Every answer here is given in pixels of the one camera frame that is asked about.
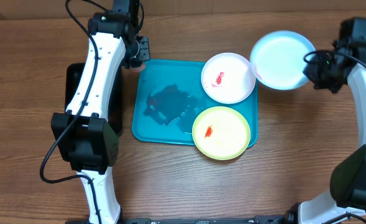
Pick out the green orange scrub sponge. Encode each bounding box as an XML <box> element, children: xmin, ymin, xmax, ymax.
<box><xmin>130</xmin><ymin>64</ymin><xmax>146</xmax><ymax>73</ymax></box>

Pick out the light blue plate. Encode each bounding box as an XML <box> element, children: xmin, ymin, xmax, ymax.
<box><xmin>250</xmin><ymin>30</ymin><xmax>315</xmax><ymax>90</ymax></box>

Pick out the pink white plate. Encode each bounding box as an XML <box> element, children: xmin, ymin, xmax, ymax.
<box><xmin>201</xmin><ymin>52</ymin><xmax>257</xmax><ymax>104</ymax></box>

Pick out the yellow green plate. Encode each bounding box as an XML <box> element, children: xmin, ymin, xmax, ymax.
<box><xmin>192</xmin><ymin>106</ymin><xmax>251</xmax><ymax>161</ymax></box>

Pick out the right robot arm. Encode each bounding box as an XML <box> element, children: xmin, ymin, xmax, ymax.
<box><xmin>276</xmin><ymin>17</ymin><xmax>366</xmax><ymax>224</ymax></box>

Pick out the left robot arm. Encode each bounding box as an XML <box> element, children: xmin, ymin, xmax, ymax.
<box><xmin>40</xmin><ymin>1</ymin><xmax>150</xmax><ymax>223</ymax></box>

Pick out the teal plastic serving tray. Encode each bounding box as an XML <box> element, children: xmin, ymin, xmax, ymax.
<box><xmin>131</xmin><ymin>58</ymin><xmax>258</xmax><ymax>149</ymax></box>

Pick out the black rectangular tray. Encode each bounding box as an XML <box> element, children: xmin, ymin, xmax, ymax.
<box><xmin>65</xmin><ymin>63</ymin><xmax>123</xmax><ymax>137</ymax></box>

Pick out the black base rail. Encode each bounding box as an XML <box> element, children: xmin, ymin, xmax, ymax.
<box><xmin>65</xmin><ymin>214</ymin><xmax>295</xmax><ymax>224</ymax></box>

